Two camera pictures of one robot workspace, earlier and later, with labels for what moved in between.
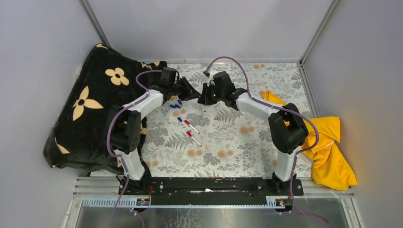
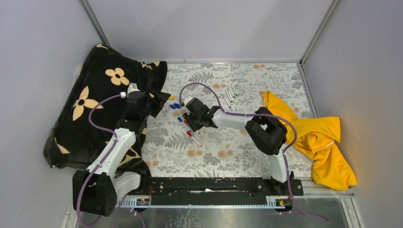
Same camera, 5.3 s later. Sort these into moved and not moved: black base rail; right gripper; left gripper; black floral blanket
Moved: right gripper; left gripper
Not moved: black base rail; black floral blanket
